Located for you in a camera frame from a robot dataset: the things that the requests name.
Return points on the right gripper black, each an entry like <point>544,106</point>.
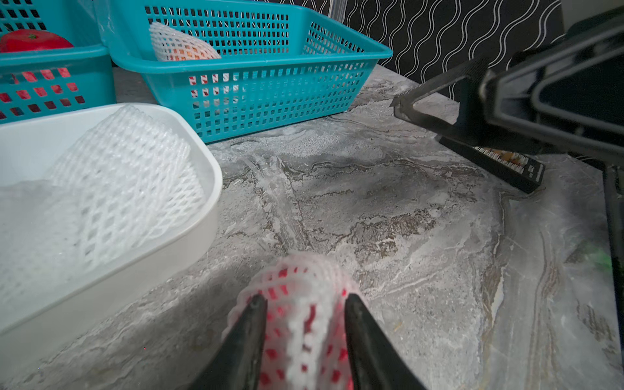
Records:
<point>569,95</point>

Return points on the teal plastic basket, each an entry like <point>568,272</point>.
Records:
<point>278,64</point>
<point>37,83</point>

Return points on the netted apple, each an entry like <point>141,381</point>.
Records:
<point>305,343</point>
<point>171,45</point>

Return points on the white plastic tray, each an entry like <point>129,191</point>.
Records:
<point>37,328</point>

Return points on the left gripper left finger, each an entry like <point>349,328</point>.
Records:
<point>237,364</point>

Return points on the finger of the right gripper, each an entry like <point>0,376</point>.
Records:
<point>467,124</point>

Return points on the left teal plastic basket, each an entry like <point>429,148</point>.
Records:
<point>37,83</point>

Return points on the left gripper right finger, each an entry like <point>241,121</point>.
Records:
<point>374,363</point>

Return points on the right teal plastic basket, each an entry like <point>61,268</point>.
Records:
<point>278,64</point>

